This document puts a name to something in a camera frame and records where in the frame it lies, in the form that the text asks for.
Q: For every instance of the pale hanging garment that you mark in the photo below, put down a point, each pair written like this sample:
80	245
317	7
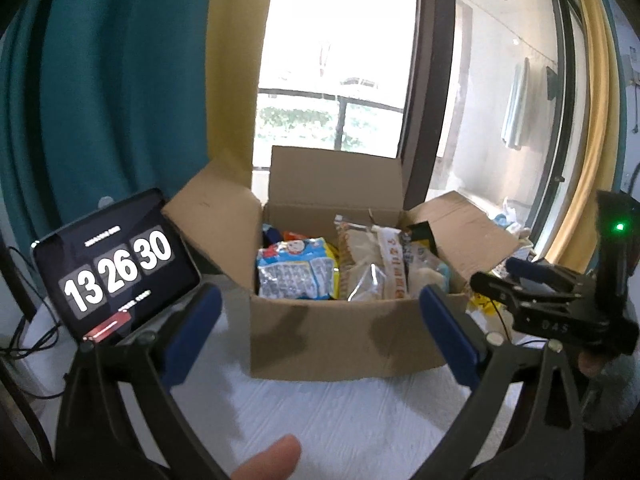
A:
516	105

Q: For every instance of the orange snack bag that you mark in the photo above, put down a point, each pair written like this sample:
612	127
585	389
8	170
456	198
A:
297	236

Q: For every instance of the blue and white snack bag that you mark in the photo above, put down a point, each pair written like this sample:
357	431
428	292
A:
295	270

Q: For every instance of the person's left hand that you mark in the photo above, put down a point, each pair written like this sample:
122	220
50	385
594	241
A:
272	460

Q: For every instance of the yellow printed packet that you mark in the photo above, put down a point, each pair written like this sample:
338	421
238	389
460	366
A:
482	302

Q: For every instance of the person's right forearm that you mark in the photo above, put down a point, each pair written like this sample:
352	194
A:
620	395

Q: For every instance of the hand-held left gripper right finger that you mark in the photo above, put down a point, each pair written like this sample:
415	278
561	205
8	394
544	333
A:
450	335

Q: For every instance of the clear and blue snack pack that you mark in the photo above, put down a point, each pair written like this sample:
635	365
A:
425	272

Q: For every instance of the person's right hand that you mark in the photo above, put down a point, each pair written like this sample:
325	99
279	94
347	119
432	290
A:
592	364

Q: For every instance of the brown cardboard box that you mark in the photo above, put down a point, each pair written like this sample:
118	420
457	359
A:
325	335

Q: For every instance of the dark door frame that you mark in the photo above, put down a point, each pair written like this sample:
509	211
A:
430	60

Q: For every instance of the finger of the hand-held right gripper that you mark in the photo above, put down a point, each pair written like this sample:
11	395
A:
550	275
510	292

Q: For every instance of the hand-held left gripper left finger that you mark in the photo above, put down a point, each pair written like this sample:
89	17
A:
192	330

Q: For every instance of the yellow curtain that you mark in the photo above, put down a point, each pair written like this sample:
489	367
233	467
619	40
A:
240	60
585	110

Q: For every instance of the black tablet with clock display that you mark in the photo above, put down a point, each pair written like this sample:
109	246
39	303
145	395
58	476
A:
120	270

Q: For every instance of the bread bag with orange print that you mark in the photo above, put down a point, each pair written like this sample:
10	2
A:
360	265

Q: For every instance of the black balcony railing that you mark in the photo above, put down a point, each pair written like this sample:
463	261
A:
342	125

